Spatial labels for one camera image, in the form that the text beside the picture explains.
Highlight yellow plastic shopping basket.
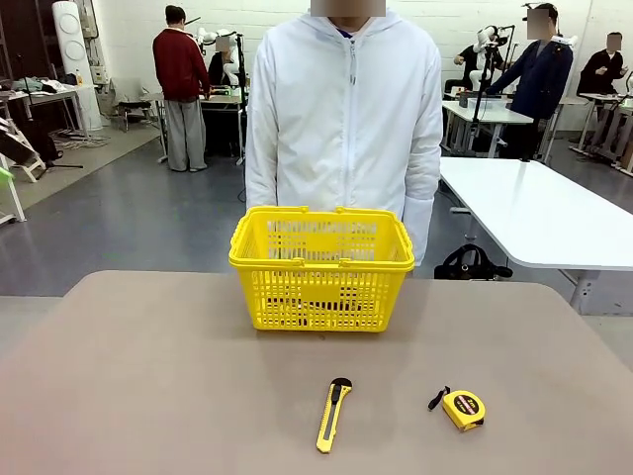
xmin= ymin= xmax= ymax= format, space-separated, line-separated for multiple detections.
xmin=227 ymin=205 xmax=415 ymax=333

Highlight white-sleeved person's left forearm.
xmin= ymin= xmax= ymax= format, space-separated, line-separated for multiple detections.
xmin=403 ymin=142 xmax=443 ymax=263

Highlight white-sleeved person's right forearm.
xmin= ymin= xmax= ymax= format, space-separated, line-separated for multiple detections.
xmin=244 ymin=133 xmax=283 ymax=209

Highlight person in red sweater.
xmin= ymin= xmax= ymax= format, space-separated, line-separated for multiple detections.
xmin=151 ymin=4 xmax=212 ymax=173

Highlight seated person dark clothes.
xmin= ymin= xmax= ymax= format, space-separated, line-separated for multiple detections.
xmin=207 ymin=37 xmax=244 ymax=89

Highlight person in white hoodie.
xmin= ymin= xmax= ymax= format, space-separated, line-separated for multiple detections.
xmin=244 ymin=0 xmax=444 ymax=266

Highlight seated person in black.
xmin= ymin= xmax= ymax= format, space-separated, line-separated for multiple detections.
xmin=453 ymin=27 xmax=505 ymax=93

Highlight person in navy jacket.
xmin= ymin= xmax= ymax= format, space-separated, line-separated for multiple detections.
xmin=487 ymin=3 xmax=575 ymax=162

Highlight person in black top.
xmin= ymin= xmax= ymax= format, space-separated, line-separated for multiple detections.
xmin=577 ymin=32 xmax=627 ymax=95

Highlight white step ladder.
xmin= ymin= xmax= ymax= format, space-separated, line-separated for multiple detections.
xmin=0 ymin=117 xmax=46 ymax=184

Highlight white trestle leg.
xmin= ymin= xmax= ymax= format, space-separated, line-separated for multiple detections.
xmin=0 ymin=175 xmax=29 ymax=224

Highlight pile of clothes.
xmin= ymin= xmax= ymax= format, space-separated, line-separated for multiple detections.
xmin=9 ymin=73 xmax=78 ymax=95

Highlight grey background table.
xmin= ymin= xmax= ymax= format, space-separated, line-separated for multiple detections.
xmin=0 ymin=83 xmax=90 ymax=143

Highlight tall white column unit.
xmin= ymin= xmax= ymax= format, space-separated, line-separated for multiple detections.
xmin=51 ymin=0 xmax=104 ymax=131

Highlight dark background desk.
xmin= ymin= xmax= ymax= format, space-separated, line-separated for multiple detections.
xmin=200 ymin=86 xmax=248 ymax=157

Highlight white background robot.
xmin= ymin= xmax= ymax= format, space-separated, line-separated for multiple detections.
xmin=195 ymin=27 xmax=239 ymax=53

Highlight black pole stand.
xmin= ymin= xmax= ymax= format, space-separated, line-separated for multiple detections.
xmin=235 ymin=32 xmax=249 ymax=164

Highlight yellow utility knife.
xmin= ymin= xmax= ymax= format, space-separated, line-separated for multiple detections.
xmin=316 ymin=377 xmax=354 ymax=454

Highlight black bag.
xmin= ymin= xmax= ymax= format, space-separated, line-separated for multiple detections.
xmin=433 ymin=242 xmax=514 ymax=281

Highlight black tripod stand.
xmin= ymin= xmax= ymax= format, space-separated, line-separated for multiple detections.
xmin=472 ymin=24 xmax=516 ymax=149

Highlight clear plastic bin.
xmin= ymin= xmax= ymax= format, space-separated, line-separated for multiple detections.
xmin=467 ymin=96 xmax=510 ymax=110

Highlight small white background table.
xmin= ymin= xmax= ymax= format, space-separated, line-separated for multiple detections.
xmin=441 ymin=98 xmax=535 ymax=157

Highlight yellow tape measure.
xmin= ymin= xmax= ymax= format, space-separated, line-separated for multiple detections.
xmin=427 ymin=385 xmax=487 ymax=431

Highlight large white table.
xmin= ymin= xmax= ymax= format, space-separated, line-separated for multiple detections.
xmin=437 ymin=156 xmax=633 ymax=318

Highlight light background desk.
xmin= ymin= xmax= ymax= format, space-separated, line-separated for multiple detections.
xmin=576 ymin=91 xmax=633 ymax=164

